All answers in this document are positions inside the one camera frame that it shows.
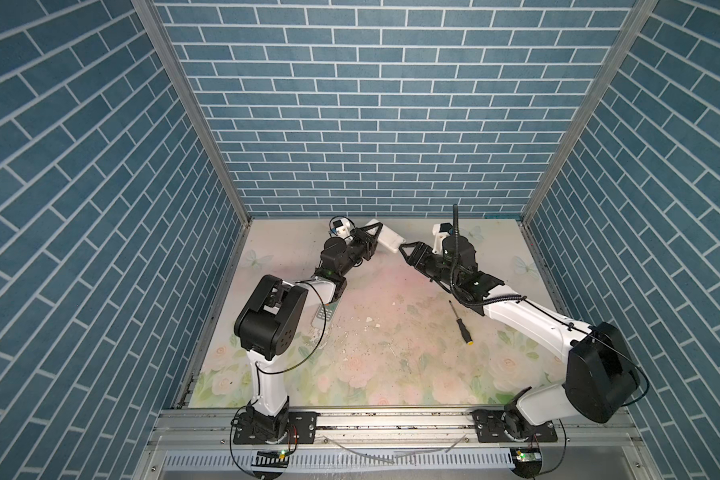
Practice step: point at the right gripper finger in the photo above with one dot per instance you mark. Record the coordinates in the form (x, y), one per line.
(412, 259)
(414, 247)

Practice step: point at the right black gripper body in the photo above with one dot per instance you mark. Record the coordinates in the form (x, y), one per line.
(434, 265)

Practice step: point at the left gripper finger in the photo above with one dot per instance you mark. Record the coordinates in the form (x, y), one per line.
(369, 249)
(372, 230)

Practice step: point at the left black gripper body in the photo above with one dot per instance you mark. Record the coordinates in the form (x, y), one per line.
(352, 252)

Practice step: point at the white remote control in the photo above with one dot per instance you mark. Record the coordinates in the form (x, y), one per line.
(324, 314)
(388, 238)

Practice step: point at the black yellow screwdriver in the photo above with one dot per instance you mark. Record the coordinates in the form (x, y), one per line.
(464, 332)

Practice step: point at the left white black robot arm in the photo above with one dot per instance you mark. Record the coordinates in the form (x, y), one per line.
(269, 319)

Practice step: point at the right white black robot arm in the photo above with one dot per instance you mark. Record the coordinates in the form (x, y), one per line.
(600, 376)

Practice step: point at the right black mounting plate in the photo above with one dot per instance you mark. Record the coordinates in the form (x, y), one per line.
(498, 425)

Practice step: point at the black mounting plate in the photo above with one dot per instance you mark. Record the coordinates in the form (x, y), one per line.
(498, 425)
(255, 428)

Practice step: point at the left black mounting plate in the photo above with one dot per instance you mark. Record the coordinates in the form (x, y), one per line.
(255, 428)

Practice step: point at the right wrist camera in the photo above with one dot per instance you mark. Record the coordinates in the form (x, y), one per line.
(440, 232)

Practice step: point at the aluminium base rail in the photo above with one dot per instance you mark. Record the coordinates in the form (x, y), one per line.
(392, 443)

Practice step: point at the left aluminium corner post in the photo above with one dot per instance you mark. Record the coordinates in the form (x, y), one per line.
(148, 15)

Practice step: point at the aluminium corner post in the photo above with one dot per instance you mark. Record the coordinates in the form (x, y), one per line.
(633, 24)
(148, 15)

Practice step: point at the right aluminium corner post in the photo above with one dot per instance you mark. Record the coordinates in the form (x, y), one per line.
(633, 24)

